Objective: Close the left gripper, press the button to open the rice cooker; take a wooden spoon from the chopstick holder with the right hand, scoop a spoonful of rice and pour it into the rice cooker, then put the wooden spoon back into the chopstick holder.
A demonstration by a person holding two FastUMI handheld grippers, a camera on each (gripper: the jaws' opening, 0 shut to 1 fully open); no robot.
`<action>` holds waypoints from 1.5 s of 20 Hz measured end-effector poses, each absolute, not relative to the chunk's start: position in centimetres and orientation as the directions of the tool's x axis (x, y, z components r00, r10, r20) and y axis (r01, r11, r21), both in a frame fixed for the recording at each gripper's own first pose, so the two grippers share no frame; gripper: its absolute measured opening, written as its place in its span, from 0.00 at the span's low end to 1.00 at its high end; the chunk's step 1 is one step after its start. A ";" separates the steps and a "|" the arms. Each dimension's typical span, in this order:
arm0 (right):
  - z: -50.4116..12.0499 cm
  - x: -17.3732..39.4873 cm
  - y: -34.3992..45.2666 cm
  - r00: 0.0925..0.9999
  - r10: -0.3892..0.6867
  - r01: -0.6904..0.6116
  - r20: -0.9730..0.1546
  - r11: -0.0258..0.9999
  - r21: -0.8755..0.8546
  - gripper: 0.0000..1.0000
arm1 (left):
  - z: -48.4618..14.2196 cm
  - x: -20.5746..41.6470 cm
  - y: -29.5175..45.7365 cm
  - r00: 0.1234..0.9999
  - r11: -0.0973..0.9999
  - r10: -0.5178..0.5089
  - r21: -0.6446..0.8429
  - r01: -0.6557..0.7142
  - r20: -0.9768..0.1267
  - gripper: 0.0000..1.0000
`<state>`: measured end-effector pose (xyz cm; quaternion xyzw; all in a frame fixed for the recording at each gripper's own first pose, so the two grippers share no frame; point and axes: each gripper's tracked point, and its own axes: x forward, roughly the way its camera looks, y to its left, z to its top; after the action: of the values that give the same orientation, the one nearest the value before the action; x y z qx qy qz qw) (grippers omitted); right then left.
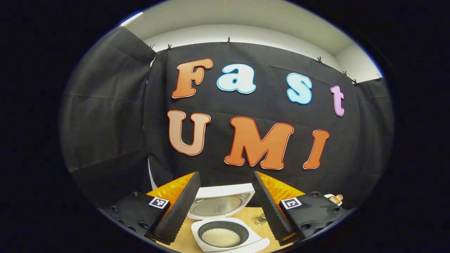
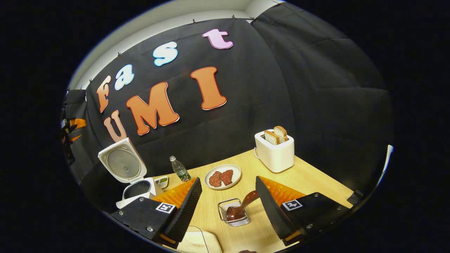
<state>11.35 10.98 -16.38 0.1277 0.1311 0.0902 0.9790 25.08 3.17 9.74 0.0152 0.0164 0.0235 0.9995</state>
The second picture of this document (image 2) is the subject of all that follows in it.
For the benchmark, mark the clear plastic water bottle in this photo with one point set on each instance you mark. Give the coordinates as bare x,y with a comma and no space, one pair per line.
181,172

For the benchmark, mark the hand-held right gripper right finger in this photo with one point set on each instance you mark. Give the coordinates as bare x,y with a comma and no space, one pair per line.
272,211

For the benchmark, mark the white rice cooker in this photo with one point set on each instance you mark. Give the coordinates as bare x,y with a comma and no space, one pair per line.
121,161

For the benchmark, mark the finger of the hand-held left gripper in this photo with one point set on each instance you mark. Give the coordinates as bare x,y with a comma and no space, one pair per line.
78,123
75,137

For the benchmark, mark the white toaster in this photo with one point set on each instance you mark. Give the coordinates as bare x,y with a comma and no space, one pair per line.
274,156

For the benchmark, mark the white plate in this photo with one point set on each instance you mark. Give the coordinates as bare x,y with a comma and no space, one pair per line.
234,168

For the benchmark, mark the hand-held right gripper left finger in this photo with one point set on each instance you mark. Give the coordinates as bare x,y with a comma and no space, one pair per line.
182,214

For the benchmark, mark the cream lidded container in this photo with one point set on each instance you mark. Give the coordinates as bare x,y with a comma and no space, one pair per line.
204,242

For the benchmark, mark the black backdrop cloth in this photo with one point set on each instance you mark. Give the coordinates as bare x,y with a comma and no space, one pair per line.
316,88

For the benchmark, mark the dark wooden spoon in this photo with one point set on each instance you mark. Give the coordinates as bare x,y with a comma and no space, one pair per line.
246,200

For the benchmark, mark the small white dish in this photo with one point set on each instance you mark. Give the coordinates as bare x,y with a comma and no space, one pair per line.
162,182

